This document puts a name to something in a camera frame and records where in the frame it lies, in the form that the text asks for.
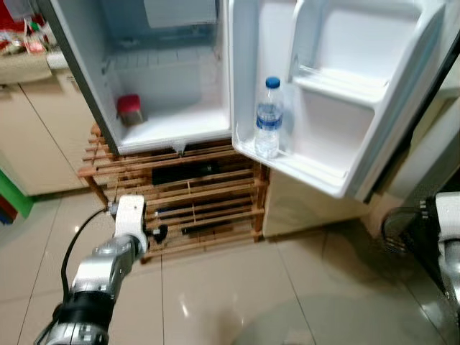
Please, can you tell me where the grey mini fridge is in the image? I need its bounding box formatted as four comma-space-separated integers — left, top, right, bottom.
37, 0, 236, 156

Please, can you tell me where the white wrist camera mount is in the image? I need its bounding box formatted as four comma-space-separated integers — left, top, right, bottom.
433, 193, 460, 242
112, 194, 150, 254

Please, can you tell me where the wooden slatted rack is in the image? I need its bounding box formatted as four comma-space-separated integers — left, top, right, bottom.
78, 124, 270, 261

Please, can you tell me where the white fridge door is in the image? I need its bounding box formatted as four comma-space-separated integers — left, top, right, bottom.
229, 0, 460, 202

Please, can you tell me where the beige kitchen cabinet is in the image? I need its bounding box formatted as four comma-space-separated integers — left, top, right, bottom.
0, 54, 109, 196

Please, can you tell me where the red snack package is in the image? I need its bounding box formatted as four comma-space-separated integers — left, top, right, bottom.
0, 22, 44, 57

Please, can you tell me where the clear water bottle blue label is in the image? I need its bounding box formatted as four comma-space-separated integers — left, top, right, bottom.
254, 76, 285, 160

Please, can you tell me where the long black object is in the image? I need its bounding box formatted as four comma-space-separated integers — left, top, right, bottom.
180, 221, 239, 238

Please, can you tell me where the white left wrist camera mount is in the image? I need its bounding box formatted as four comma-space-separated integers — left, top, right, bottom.
112, 194, 150, 254

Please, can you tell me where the flat black box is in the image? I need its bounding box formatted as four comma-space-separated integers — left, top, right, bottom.
151, 162, 221, 186

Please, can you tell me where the green board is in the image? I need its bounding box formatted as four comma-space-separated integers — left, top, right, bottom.
0, 169, 35, 219

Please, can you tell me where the grey freezer compartment flap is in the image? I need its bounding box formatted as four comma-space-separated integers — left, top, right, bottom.
144, 0, 218, 28

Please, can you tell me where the red lidded glass jar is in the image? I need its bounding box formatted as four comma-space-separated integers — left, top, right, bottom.
116, 93, 144, 127

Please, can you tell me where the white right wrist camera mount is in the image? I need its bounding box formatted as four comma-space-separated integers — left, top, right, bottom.
433, 193, 460, 242

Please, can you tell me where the dark blue board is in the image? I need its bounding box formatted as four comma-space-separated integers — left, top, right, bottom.
0, 195, 15, 225

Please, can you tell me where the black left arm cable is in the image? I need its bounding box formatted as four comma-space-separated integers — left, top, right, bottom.
61, 203, 116, 303

